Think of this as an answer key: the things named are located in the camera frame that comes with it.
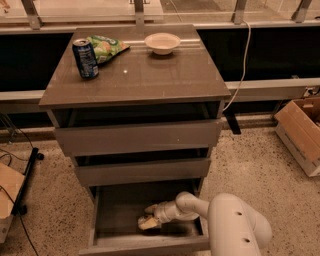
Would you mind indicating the black bracket under rail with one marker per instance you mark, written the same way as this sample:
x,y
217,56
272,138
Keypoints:
x,y
232,122

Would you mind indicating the bottom grey drawer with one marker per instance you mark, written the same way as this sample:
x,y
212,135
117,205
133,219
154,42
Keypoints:
x,y
115,231

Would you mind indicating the middle grey drawer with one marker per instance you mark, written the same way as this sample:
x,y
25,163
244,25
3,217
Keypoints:
x,y
126,168

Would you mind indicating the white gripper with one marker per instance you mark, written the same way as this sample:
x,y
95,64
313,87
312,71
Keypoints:
x,y
161,213

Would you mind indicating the black stand with wheels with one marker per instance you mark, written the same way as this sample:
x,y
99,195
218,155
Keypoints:
x,y
34,156

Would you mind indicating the white bowl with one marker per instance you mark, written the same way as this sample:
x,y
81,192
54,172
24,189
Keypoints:
x,y
162,43

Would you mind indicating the green chip bag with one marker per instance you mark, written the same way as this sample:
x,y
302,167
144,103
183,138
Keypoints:
x,y
106,48

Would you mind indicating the top grey drawer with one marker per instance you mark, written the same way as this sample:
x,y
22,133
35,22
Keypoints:
x,y
124,129

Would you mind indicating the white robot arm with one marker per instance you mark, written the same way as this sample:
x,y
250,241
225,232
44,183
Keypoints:
x,y
234,227

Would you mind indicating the cardboard box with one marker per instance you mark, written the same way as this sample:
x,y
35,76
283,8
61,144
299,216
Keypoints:
x,y
11,182
298,128

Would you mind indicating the cardboard box right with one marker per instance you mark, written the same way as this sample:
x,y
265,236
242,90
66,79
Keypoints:
x,y
298,128

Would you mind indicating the grey drawer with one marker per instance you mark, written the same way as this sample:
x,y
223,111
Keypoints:
x,y
126,168
115,231
124,129

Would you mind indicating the blue soda can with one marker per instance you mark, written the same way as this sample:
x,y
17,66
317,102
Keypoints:
x,y
85,58

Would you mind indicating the cardboard box left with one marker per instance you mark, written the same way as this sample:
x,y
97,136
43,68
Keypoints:
x,y
11,182

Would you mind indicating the grey drawer cabinet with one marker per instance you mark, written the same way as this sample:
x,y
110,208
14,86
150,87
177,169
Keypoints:
x,y
137,75

